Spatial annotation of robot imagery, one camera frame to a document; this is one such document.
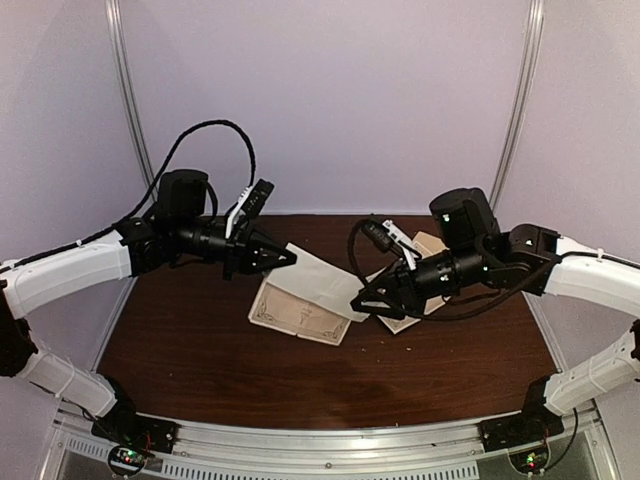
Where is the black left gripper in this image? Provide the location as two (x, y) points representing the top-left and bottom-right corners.
(174, 218), (297, 282)

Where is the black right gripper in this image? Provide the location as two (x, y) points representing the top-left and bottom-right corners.
(350, 242), (491, 322)

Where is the ornate letter sheet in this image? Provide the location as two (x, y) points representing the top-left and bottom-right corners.
(248, 243), (368, 346)
(376, 296), (445, 334)

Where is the brown kraft envelope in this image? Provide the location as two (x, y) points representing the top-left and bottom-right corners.
(411, 231), (446, 258)

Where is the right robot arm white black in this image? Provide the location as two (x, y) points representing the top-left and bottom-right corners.
(347, 187), (639, 322)

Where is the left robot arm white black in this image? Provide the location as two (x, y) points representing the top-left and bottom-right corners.
(1, 169), (297, 444)

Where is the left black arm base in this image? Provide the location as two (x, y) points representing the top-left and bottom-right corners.
(91, 376), (178, 454)

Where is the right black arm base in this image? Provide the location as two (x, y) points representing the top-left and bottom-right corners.
(479, 376), (564, 452)

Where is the right round circuit board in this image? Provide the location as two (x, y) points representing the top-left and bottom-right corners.
(508, 446), (550, 476)

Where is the round circuit board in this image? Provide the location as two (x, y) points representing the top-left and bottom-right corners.
(508, 446), (550, 476)
(107, 445), (151, 476)

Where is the left round circuit board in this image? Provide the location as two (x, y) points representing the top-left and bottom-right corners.
(107, 445), (151, 476)

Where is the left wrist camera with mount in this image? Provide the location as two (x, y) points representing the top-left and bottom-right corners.
(225, 179), (275, 239)

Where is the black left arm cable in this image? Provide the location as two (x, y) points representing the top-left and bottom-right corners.
(0, 119), (257, 274)

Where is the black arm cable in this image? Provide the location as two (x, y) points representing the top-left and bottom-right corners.
(0, 119), (257, 274)
(348, 217), (531, 317)

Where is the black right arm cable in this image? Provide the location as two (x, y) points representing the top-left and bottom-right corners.
(348, 217), (531, 317)

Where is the front aluminium slotted rail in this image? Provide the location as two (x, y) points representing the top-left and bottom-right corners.
(35, 404), (622, 479)

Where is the left aluminium frame post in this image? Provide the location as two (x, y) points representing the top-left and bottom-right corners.
(104, 0), (154, 187)

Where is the aluminium frame post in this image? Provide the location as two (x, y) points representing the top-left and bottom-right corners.
(489, 0), (545, 211)
(104, 0), (154, 187)

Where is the right aluminium frame post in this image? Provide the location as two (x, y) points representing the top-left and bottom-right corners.
(489, 0), (545, 211)

